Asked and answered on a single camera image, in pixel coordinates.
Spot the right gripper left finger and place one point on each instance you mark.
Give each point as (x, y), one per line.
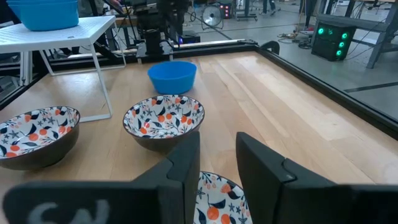
(124, 202)

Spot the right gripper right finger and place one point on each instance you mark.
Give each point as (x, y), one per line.
(311, 205)

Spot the floral patterned ceramic bowl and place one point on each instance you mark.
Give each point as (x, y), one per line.
(34, 140)
(163, 119)
(217, 202)

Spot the blue plastic mini bowl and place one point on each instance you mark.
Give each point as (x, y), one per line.
(40, 1)
(172, 77)
(46, 18)

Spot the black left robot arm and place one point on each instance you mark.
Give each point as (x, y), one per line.
(152, 40)

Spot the black computer green lights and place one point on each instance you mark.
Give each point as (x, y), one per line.
(332, 40)

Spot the white perforated metal shelf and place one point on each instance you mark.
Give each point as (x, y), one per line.
(62, 35)

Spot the grey metal desk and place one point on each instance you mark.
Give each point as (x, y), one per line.
(377, 37)

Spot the person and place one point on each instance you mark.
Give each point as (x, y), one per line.
(268, 6)

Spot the round floor fan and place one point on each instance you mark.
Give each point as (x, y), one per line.
(212, 15)

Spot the device with red lights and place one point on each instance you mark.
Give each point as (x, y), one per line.
(225, 11)

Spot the black aluminium table frame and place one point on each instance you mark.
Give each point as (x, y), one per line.
(326, 90)

